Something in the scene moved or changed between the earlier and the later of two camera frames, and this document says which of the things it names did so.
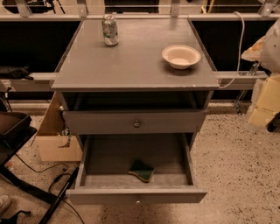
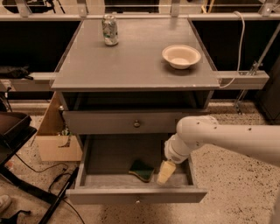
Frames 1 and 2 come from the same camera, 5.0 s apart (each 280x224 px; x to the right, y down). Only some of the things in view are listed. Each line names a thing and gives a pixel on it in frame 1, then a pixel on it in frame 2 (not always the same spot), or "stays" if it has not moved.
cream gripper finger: (269, 101) -> (177, 152)
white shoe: (5, 203) stays
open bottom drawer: (128, 169) stays
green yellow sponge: (143, 171) stays
